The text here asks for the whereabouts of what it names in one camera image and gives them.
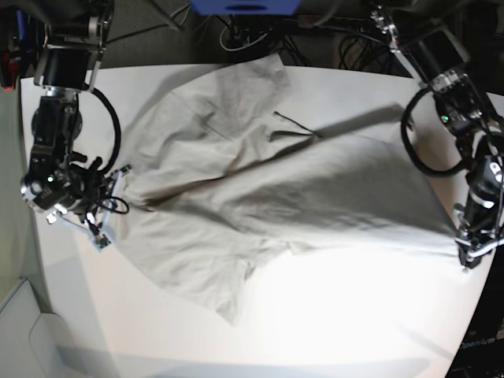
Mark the red and black clamp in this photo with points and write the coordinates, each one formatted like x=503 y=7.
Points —
x=9 y=72

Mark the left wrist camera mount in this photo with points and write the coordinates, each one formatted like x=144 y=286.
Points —
x=479 y=233

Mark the grey side table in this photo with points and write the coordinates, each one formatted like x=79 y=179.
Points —
x=27 y=347

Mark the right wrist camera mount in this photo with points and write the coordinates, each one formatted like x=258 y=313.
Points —
x=98 y=220

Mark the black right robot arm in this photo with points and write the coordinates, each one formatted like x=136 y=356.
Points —
x=71 y=57

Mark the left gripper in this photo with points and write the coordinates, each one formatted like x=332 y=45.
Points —
x=467 y=248

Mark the blue box at top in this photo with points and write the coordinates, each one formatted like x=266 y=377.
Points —
x=245 y=7

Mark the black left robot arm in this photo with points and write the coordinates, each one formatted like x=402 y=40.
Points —
x=426 y=48

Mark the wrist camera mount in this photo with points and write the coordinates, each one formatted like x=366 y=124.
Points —
x=98 y=220
x=479 y=233

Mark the grey t-shirt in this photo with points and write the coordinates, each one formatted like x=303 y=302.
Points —
x=222 y=182

